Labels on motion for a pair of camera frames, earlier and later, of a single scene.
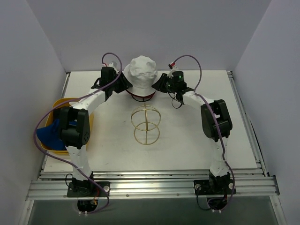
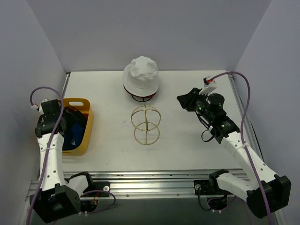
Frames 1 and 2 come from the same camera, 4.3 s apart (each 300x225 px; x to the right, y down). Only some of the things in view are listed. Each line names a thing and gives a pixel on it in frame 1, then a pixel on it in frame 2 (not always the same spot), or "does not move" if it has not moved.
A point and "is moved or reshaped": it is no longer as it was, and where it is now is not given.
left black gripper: x=119 y=82 → x=64 y=120
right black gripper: x=164 y=83 → x=192 y=101
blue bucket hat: x=49 y=136 is moved or reshaped
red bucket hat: x=144 y=96 does not move
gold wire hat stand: x=146 y=119 does not move
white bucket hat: x=141 y=73 does not move
